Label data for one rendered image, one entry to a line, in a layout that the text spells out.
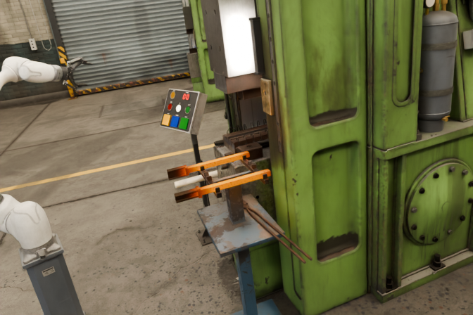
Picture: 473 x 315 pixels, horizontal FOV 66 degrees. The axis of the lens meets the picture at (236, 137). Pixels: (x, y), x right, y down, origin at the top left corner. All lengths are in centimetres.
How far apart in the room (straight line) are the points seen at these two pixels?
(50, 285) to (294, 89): 165
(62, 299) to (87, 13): 821
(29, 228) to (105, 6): 814
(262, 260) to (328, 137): 89
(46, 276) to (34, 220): 33
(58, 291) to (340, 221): 159
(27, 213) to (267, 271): 136
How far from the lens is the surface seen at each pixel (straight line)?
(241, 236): 165
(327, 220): 209
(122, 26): 988
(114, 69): 998
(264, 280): 239
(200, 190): 147
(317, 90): 178
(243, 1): 190
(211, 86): 697
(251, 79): 199
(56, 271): 231
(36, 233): 220
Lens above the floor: 172
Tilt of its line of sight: 20 degrees down
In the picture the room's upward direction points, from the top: 7 degrees counter-clockwise
